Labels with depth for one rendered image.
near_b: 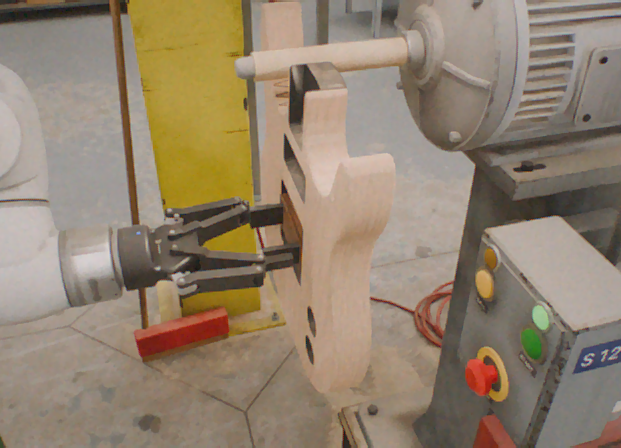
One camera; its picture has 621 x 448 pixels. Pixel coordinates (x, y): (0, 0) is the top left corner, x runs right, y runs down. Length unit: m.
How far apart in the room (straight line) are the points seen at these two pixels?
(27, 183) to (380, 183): 0.39
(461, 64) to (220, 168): 1.16
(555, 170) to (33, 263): 0.62
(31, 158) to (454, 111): 0.47
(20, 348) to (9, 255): 1.56
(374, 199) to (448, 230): 2.08
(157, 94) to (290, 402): 0.97
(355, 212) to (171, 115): 1.19
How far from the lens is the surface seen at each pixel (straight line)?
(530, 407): 0.67
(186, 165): 1.74
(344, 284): 0.62
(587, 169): 0.82
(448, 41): 0.71
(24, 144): 0.70
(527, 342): 0.62
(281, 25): 0.74
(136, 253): 0.70
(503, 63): 0.66
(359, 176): 0.50
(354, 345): 0.66
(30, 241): 0.70
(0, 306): 0.71
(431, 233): 2.56
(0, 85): 0.74
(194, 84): 1.64
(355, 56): 0.71
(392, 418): 1.50
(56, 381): 2.10
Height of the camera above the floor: 1.50
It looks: 36 degrees down
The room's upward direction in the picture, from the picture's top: straight up
